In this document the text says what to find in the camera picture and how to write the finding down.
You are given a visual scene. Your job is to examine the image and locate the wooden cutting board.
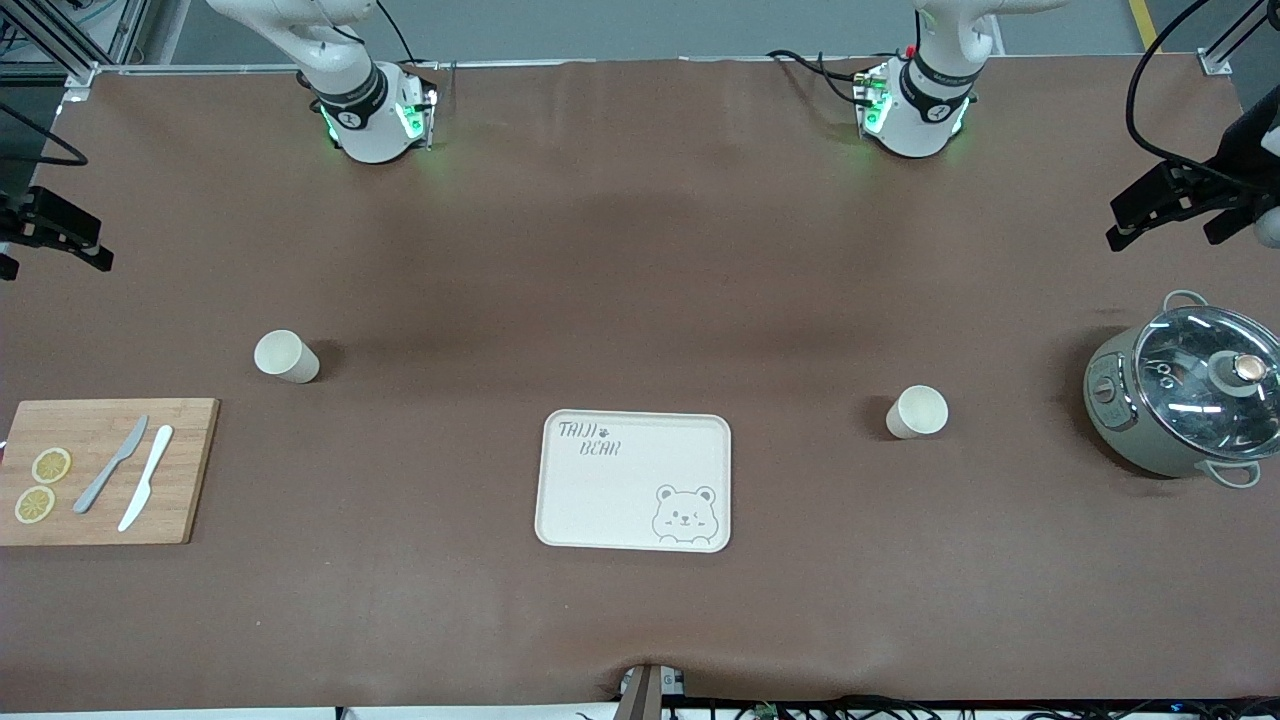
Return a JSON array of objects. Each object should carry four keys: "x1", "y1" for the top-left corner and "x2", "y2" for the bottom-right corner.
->
[{"x1": 0, "y1": 398, "x2": 221, "y2": 547}]

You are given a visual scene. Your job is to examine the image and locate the cream bear print tray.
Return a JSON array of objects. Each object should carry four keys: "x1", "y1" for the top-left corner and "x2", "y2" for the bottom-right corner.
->
[{"x1": 535, "y1": 410, "x2": 733, "y2": 554}]

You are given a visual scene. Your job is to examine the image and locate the aluminium frame with struts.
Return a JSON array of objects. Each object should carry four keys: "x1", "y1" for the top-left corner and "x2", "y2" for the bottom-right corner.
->
[{"x1": 0, "y1": 0, "x2": 151, "y2": 91}]

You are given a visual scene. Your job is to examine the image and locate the glass pot lid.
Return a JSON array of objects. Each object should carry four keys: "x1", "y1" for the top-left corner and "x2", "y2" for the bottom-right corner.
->
[{"x1": 1133, "y1": 305, "x2": 1280, "y2": 462}]

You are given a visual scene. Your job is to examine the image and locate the white IKEA cup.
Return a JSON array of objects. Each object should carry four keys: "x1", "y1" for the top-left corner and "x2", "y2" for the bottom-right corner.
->
[
  {"x1": 886, "y1": 385, "x2": 949, "y2": 440},
  {"x1": 253, "y1": 330, "x2": 321, "y2": 384}
]

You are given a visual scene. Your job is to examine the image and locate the brown camera mount post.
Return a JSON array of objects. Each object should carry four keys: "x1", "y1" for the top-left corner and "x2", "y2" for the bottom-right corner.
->
[{"x1": 618, "y1": 663, "x2": 666, "y2": 720}]

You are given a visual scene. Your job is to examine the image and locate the brown table cover mat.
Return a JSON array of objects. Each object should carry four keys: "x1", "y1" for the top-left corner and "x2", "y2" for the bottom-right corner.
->
[{"x1": 0, "y1": 55, "x2": 1280, "y2": 713}]

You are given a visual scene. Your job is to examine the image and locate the grey-green electric cooking pot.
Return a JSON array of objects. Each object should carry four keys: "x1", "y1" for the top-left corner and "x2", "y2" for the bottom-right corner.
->
[{"x1": 1084, "y1": 290, "x2": 1280, "y2": 491}]

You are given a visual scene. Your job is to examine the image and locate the black right base cable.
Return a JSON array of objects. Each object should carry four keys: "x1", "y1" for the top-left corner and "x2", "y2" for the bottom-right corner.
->
[{"x1": 375, "y1": 0, "x2": 421, "y2": 67}]

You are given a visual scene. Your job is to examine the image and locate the grey plastic knife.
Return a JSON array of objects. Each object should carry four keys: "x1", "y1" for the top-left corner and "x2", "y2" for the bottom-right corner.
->
[{"x1": 73, "y1": 415, "x2": 150, "y2": 515}]

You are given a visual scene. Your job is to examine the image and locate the white plastic knife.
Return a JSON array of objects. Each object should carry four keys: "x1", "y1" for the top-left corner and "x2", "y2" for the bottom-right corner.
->
[{"x1": 118, "y1": 425, "x2": 175, "y2": 533}]

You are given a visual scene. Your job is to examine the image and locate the aluminium frame corner bracket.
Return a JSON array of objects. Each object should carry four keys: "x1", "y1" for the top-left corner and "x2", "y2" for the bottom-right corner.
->
[{"x1": 1198, "y1": 0, "x2": 1266, "y2": 77}]

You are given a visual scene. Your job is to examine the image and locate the black left base cables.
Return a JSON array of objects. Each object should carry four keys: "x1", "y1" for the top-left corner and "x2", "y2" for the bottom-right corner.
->
[{"x1": 767, "y1": 48, "x2": 873, "y2": 107}]

